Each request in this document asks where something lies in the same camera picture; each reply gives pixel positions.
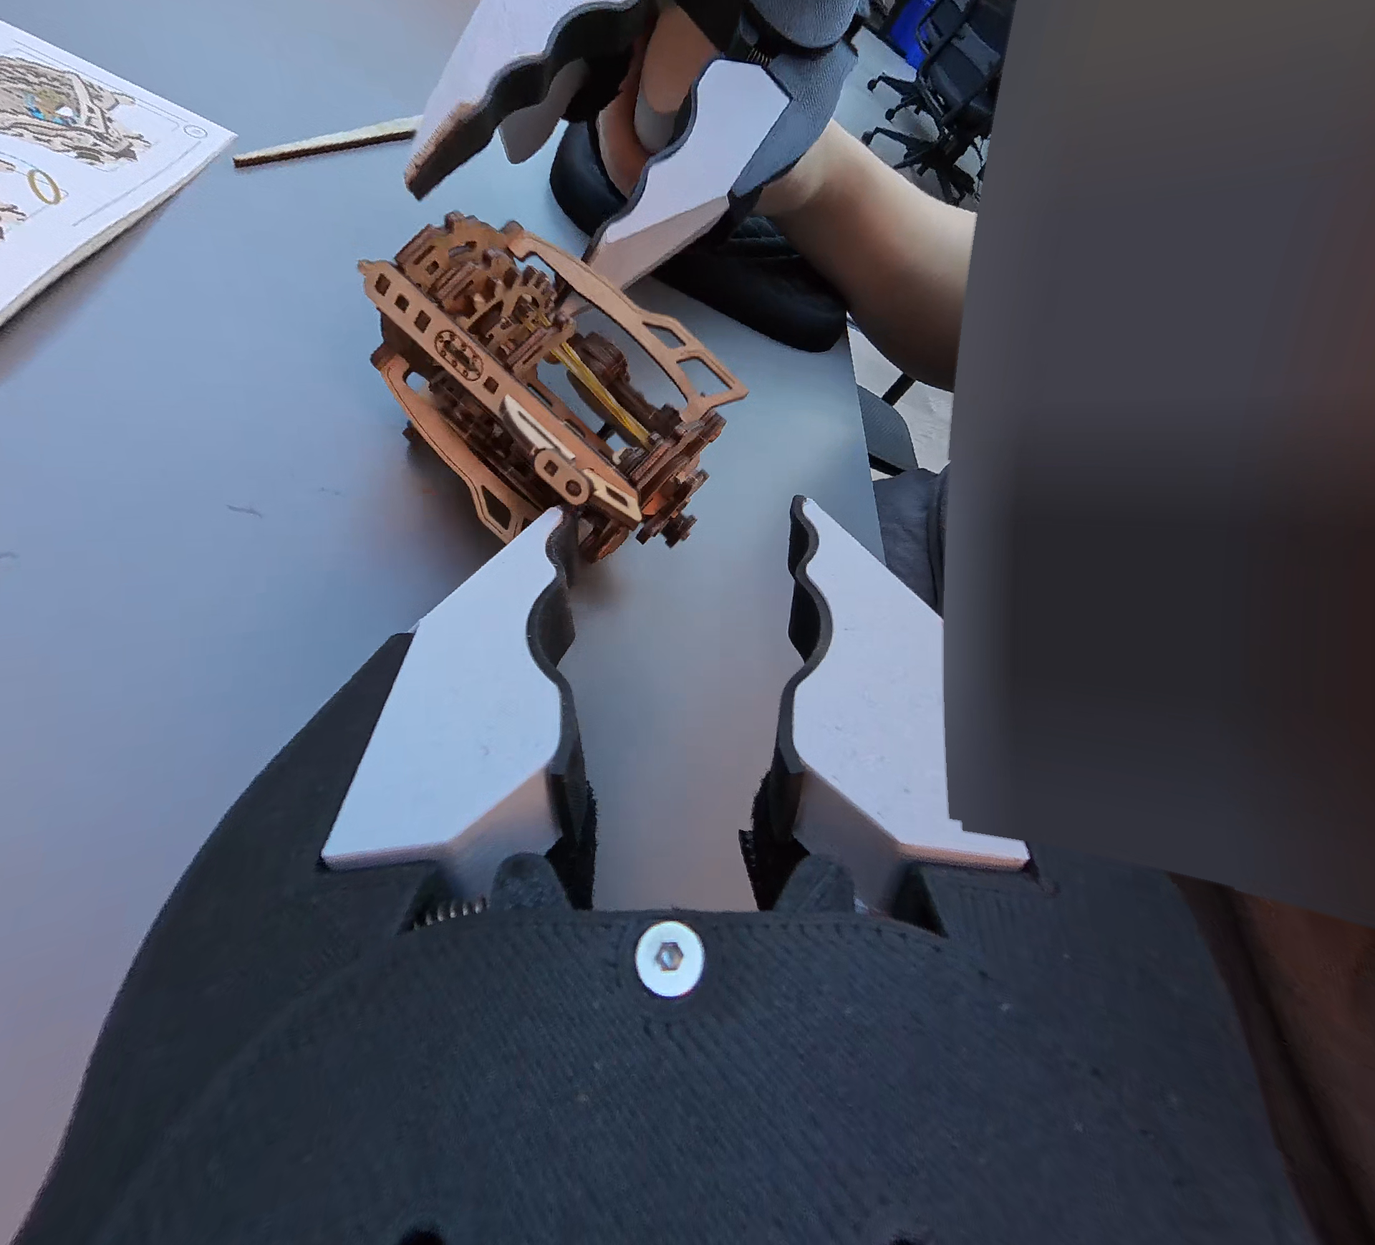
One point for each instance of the thin wooden stick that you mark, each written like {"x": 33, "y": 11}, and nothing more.
{"x": 323, "y": 144}

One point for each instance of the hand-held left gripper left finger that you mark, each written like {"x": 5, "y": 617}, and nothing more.
{"x": 451, "y": 729}

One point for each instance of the illustrated instruction booklet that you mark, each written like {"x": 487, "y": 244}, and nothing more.
{"x": 129, "y": 192}

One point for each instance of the wooden mechanical model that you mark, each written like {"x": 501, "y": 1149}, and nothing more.
{"x": 483, "y": 374}

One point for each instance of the black chair seat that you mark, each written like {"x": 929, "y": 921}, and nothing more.
{"x": 751, "y": 278}

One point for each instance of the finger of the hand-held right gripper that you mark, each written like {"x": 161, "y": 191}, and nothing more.
{"x": 527, "y": 9}
{"x": 709, "y": 159}

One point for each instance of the person's right hand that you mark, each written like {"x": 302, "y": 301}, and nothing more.
{"x": 666, "y": 52}

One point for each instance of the blue plastic bin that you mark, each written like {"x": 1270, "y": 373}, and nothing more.
{"x": 913, "y": 25}

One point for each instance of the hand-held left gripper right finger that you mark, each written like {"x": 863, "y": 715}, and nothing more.
{"x": 881, "y": 729}

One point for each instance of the single yellow rubber band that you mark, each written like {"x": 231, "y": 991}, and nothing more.
{"x": 606, "y": 396}

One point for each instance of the person's grey shirt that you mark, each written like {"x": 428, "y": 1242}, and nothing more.
{"x": 913, "y": 535}

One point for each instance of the person's right forearm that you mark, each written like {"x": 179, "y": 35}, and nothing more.
{"x": 881, "y": 245}

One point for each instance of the black office chairs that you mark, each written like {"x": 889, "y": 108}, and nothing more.
{"x": 967, "y": 84}

